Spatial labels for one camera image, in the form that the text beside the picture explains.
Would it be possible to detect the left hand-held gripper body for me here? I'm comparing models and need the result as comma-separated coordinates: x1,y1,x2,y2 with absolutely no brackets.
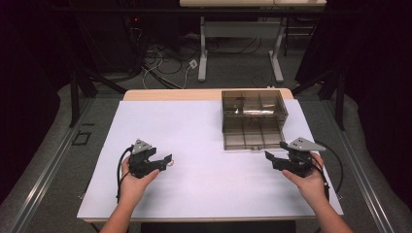
127,138,166,180

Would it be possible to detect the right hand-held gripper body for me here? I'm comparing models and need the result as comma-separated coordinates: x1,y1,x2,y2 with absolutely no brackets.
271,137,326,179

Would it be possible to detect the smoky clear pull-out drawer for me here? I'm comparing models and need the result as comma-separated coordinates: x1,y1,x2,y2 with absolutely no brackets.
223,119,288,151

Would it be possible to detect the smoky clear drawer box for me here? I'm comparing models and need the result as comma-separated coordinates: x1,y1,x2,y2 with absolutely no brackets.
221,89,290,134

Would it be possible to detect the person's left hand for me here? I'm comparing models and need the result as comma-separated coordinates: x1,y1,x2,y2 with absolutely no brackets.
119,156,160,209

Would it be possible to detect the person's right hand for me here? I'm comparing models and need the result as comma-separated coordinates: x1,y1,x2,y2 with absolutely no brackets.
281,151,330,209

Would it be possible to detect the white table cover sheet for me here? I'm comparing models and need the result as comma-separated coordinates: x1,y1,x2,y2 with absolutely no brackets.
76,98,344,220

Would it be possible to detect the black metal stand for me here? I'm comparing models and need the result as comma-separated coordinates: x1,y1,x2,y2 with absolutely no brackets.
291,68,346,131
68,66,128,128

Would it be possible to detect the black curtain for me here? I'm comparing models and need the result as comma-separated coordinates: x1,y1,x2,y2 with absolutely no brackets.
294,0,412,210
0,0,72,203

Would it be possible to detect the black equipment cabinet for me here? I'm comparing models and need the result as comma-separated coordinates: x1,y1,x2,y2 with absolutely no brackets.
72,13,148,75

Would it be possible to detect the white-legged desk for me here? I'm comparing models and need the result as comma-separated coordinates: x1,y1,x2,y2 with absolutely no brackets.
179,0,328,83

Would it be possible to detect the black crossbar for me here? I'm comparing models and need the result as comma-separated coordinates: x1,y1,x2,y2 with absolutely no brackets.
45,7,359,16

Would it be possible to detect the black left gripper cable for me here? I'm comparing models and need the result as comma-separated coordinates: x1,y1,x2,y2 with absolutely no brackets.
115,146,134,204

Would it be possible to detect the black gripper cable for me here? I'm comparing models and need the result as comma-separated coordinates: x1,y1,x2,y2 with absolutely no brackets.
115,146,134,204
310,139,345,202

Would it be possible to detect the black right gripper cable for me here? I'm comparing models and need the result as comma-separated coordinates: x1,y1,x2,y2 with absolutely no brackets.
310,139,345,202

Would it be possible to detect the aluminium floor rail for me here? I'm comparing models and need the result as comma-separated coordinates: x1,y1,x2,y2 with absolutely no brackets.
324,98,396,233
6,96,95,233

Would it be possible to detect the bundle of black floor cables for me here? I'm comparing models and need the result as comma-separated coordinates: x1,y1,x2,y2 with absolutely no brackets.
128,27,202,90

